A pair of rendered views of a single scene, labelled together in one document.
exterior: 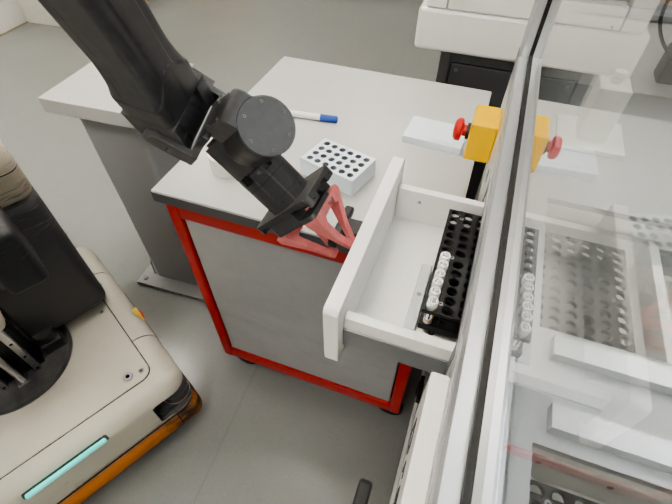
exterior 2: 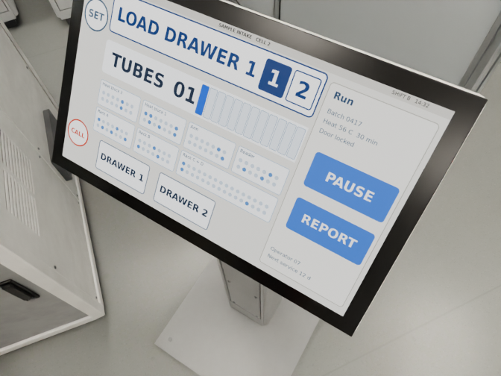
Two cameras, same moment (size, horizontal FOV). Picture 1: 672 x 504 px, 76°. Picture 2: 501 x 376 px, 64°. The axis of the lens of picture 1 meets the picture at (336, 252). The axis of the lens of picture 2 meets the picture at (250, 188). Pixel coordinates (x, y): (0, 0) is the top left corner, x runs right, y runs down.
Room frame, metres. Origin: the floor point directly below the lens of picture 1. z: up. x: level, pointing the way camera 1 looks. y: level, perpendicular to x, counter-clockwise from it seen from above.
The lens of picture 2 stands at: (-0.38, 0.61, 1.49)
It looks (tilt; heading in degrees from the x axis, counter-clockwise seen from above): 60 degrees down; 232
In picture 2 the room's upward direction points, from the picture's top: 3 degrees counter-clockwise
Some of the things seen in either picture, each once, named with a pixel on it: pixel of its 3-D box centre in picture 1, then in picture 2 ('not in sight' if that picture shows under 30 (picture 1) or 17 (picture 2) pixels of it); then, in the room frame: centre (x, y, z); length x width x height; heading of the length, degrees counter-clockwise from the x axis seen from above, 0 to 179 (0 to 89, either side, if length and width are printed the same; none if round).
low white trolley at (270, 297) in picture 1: (341, 247); not in sight; (0.83, -0.02, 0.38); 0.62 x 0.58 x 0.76; 160
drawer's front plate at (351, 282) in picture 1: (368, 249); not in sight; (0.38, -0.04, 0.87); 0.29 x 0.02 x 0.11; 160
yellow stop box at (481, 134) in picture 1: (480, 133); not in sight; (0.66, -0.26, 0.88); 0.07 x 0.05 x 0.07; 160
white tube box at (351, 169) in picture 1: (338, 166); not in sight; (0.69, 0.00, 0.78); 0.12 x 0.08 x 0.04; 55
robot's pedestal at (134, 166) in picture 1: (163, 190); not in sight; (1.08, 0.57, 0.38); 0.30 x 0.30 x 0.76; 73
